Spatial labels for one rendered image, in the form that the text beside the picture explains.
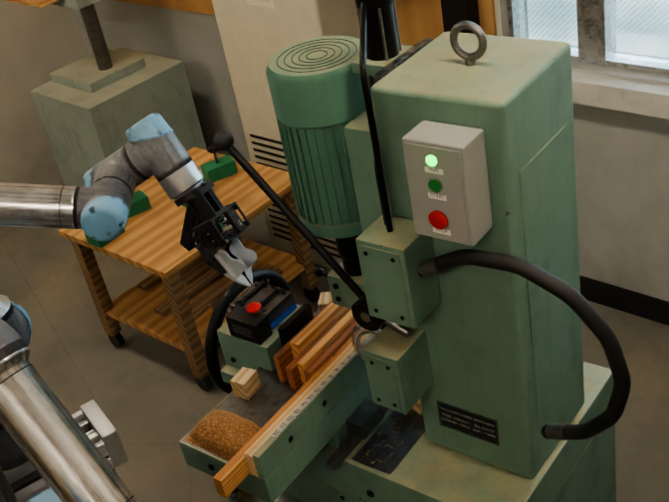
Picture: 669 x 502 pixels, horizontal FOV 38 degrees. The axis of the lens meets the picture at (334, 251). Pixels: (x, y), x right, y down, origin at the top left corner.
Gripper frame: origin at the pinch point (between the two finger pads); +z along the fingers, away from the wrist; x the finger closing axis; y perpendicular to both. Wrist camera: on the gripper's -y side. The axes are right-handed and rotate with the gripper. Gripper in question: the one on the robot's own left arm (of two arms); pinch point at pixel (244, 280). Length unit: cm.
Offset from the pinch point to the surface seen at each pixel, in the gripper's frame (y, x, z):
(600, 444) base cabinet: 29, 27, 66
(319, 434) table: 8.7, -11.9, 28.8
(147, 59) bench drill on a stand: -186, 149, -64
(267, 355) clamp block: -3.0, -3.7, 14.5
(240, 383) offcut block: -2.8, -12.3, 14.9
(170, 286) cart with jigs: -112, 51, 7
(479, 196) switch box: 63, -2, 1
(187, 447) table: -6.5, -26.7, 17.7
